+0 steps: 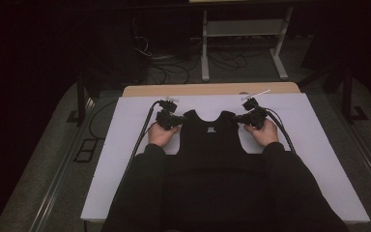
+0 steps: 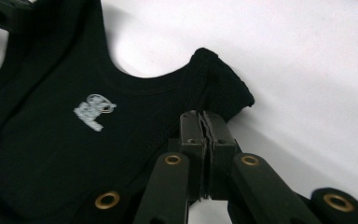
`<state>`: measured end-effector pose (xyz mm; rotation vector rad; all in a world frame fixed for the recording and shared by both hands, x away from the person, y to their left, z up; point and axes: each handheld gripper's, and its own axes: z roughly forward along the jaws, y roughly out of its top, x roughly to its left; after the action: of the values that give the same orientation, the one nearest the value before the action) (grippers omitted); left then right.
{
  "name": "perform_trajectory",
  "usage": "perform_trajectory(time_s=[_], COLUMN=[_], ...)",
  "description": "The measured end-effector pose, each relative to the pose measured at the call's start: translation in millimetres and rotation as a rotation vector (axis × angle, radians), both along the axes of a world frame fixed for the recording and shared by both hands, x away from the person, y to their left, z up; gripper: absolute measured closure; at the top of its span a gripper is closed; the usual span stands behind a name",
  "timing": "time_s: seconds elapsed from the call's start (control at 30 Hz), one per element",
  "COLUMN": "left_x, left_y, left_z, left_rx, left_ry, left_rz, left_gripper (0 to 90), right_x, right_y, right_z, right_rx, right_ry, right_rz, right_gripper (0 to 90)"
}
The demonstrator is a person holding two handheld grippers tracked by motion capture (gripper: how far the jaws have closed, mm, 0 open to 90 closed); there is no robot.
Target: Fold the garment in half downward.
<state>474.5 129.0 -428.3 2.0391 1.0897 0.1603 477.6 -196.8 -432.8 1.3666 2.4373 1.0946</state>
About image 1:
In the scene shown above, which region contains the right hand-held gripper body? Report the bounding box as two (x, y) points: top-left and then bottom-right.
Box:
(240, 89), (271, 131)

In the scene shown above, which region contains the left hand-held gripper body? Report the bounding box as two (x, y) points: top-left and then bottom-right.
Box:
(155, 96), (183, 131)

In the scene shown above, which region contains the black tank top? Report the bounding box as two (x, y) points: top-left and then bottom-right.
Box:
(164, 109), (270, 232)

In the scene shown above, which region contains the person's left hand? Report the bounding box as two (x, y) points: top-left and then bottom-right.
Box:
(148, 122), (181, 149)

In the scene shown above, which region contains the person's right hand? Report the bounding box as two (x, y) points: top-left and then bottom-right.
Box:
(243, 118), (280, 148)

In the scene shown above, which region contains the white table cover board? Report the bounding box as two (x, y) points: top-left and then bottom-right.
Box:
(80, 93), (371, 225)

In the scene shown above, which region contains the black floor socket plate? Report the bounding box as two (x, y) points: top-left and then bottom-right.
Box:
(73, 138), (99, 163)

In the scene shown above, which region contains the black floor stand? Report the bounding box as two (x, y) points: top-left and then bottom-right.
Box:
(67, 72), (96, 128)
(298, 62), (370, 125)

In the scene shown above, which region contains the white metal stand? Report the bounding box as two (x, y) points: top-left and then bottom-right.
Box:
(200, 6), (295, 82)

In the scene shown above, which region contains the right hand-held gripper black cable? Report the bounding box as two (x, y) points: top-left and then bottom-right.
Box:
(264, 107), (298, 154)

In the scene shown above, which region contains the hand-held gripper black cable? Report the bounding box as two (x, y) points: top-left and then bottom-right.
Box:
(117, 100), (162, 191)
(264, 107), (298, 154)

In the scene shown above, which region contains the left hand-held gripper black cable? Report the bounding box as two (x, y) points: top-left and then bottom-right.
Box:
(117, 100), (162, 191)

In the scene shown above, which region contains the tangle of black floor cables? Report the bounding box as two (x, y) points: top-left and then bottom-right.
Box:
(134, 35), (249, 85)

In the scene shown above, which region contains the thin black floor cable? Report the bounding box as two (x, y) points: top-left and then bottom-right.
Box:
(88, 99), (120, 141)

